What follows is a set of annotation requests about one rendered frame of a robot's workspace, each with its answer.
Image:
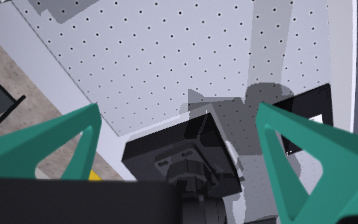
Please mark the black flat nest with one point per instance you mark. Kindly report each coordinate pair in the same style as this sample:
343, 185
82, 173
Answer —
315, 104

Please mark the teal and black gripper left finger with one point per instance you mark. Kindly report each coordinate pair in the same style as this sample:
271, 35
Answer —
22, 150

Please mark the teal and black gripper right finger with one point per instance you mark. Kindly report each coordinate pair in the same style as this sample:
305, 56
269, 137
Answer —
335, 196

